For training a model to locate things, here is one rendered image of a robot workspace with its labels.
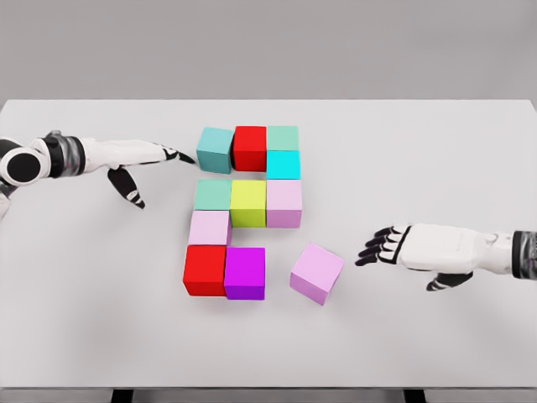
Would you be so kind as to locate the mint green cube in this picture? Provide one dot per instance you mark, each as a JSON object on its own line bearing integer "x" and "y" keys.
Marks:
{"x": 283, "y": 138}
{"x": 213, "y": 194}

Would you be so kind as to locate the light pink cube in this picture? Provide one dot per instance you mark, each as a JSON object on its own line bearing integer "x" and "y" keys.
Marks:
{"x": 284, "y": 202}
{"x": 315, "y": 273}
{"x": 209, "y": 227}

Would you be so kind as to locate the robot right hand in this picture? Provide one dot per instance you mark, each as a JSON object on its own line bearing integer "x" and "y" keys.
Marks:
{"x": 436, "y": 247}

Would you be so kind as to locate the teal cube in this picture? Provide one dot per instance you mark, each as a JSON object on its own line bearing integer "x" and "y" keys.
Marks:
{"x": 213, "y": 150}

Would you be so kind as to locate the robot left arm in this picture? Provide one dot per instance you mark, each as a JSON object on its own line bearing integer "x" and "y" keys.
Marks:
{"x": 50, "y": 157}

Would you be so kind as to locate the red cube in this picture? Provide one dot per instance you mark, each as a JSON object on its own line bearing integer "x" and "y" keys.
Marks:
{"x": 249, "y": 147}
{"x": 204, "y": 269}

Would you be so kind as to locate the magenta purple cube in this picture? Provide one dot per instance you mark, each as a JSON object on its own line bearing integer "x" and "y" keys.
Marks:
{"x": 245, "y": 273}

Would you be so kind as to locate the yellow-green cube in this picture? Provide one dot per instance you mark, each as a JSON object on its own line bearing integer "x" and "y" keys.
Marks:
{"x": 248, "y": 202}

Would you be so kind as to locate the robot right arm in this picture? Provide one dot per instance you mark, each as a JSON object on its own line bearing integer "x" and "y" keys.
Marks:
{"x": 509, "y": 253}

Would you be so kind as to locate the cyan cube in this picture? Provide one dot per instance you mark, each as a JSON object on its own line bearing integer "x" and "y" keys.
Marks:
{"x": 284, "y": 165}

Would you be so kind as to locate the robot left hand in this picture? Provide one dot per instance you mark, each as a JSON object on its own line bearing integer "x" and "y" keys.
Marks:
{"x": 134, "y": 152}

